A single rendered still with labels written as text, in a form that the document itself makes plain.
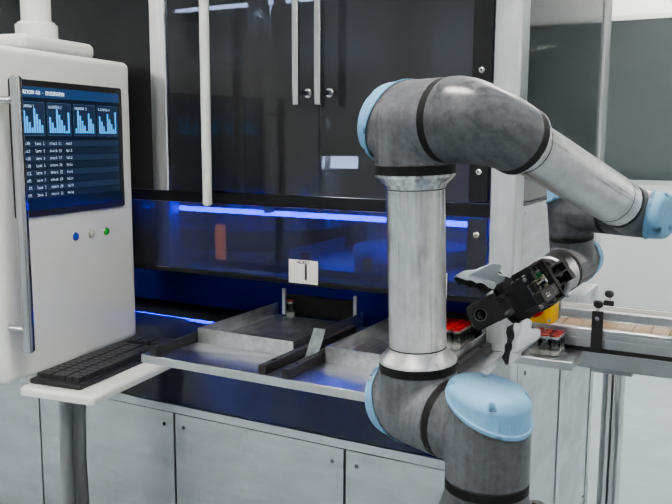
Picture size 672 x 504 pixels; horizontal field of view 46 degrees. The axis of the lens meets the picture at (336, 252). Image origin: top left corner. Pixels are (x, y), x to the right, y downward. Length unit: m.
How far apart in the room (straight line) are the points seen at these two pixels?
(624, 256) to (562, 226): 5.03
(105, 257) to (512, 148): 1.36
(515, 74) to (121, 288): 1.17
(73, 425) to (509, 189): 1.33
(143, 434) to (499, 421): 1.55
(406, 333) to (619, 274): 5.35
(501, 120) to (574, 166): 0.16
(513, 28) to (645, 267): 4.76
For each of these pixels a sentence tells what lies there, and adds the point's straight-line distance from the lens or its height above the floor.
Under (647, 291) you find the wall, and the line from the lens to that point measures 6.45.
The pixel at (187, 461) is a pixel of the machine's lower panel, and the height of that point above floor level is 0.44.
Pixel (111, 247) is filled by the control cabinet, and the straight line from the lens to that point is 2.19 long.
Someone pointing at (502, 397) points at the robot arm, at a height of 1.01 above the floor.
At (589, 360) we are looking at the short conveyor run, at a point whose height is 0.86.
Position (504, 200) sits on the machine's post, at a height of 1.22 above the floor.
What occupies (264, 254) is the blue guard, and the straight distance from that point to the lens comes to 2.07.
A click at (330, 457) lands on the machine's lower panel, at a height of 0.55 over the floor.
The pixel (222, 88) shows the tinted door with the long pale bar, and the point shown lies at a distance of 2.13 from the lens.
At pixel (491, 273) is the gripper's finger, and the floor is 1.15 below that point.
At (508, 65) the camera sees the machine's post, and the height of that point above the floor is 1.51.
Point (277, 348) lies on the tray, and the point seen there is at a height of 0.89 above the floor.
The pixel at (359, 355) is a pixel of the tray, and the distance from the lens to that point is 1.67.
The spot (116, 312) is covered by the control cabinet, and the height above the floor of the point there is 0.89.
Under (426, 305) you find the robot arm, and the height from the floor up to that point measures 1.12.
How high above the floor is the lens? 1.35
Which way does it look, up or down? 8 degrees down
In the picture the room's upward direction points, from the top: straight up
